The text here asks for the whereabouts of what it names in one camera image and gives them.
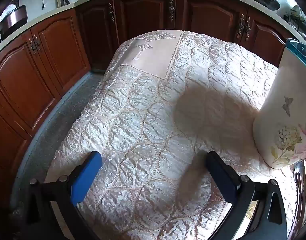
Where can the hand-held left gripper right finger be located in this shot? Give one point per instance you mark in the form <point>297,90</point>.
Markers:
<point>221,177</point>

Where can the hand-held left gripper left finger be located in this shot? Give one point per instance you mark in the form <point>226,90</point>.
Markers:
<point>84,180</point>

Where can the white floral utensil holder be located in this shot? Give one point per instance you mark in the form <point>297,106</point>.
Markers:
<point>280,100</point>

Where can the cream quilted tablecloth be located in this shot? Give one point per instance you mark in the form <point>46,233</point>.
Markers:
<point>143,117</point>

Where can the maroon rice cooker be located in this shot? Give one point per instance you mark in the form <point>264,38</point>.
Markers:
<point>14,17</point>

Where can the brown wooden base cabinet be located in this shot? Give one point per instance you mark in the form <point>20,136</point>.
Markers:
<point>143,10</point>

